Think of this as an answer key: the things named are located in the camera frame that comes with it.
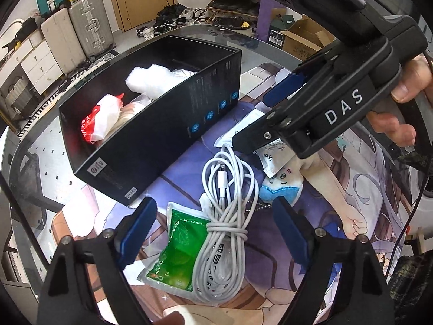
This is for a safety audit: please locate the wooden shoe rack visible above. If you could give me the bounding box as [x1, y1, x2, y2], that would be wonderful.
[202, 0, 263, 28]

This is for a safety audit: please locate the white flat packet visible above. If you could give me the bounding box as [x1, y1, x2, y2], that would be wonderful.
[213, 110, 272, 150]

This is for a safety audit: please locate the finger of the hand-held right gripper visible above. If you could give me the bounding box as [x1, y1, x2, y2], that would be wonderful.
[231, 111, 296, 154]
[262, 37, 390, 118]

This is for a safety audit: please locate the red and white packet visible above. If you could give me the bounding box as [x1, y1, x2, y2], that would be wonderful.
[80, 93, 126, 143]

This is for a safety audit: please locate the silver suitcase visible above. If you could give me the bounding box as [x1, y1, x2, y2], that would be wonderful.
[68, 0, 117, 59]

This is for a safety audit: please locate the brown cardboard box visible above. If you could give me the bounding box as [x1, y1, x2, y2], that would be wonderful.
[279, 15, 336, 60]

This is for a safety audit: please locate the white sachet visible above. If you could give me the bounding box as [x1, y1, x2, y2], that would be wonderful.
[256, 140, 299, 179]

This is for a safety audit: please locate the person's right hand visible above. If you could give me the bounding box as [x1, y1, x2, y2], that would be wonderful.
[367, 53, 433, 147]

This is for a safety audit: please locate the printed cartoon desk mat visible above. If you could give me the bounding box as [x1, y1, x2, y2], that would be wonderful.
[51, 61, 421, 325]

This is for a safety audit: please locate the white dressing desk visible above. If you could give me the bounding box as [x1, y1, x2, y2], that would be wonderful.
[0, 31, 65, 123]

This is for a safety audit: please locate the pile of shoes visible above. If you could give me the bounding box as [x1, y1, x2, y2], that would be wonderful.
[135, 4, 212, 38]

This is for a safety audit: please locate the oval white mirror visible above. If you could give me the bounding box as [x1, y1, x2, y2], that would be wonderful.
[0, 18, 25, 52]

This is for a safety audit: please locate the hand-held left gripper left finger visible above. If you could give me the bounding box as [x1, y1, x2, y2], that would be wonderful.
[37, 196, 158, 325]

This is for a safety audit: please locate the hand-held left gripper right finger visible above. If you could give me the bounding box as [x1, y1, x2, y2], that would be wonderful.
[272, 196, 396, 325]

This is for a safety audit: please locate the green pouch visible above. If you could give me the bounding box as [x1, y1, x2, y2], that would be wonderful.
[137, 201, 212, 301]

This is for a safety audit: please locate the blue plush toy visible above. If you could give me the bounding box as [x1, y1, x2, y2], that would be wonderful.
[259, 156, 323, 208]

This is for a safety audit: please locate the person's plaid clothing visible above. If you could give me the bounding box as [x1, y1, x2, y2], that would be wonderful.
[385, 253, 433, 325]

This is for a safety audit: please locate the tan wooden door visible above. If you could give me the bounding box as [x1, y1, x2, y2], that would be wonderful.
[107, 0, 177, 33]

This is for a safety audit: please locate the white foam wrap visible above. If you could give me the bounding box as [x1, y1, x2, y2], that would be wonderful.
[125, 63, 177, 96]

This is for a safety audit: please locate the purple rolled mat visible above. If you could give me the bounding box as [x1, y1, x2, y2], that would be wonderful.
[255, 0, 296, 42]

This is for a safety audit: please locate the black cardboard box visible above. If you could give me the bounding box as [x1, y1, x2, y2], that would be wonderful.
[58, 34, 243, 207]

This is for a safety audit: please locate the white charging cable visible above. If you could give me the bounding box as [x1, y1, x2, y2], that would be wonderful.
[192, 143, 258, 304]

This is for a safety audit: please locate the person's left hand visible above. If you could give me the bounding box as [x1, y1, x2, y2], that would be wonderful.
[158, 313, 185, 325]

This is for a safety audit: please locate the dark green box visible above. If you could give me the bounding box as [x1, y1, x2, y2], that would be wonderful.
[268, 18, 302, 47]

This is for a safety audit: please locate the black cable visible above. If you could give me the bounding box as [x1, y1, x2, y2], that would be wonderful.
[388, 161, 431, 280]

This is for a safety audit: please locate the beige suitcase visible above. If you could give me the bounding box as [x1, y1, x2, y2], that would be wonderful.
[40, 7, 86, 76]

